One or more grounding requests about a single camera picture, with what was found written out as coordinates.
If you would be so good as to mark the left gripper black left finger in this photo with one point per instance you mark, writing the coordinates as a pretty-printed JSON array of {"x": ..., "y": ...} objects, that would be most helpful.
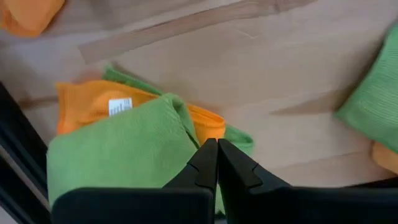
[{"x": 133, "y": 207}]

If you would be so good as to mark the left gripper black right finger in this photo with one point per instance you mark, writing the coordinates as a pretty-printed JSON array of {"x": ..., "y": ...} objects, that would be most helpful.
[{"x": 311, "y": 207}]

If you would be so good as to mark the orange microfiber towel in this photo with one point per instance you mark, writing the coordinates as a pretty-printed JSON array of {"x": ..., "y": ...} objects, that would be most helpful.
[
  {"x": 28, "y": 15},
  {"x": 84, "y": 102},
  {"x": 387, "y": 158}
]

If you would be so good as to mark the black metal table frame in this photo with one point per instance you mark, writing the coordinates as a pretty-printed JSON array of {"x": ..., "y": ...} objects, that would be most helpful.
[{"x": 12, "y": 174}]

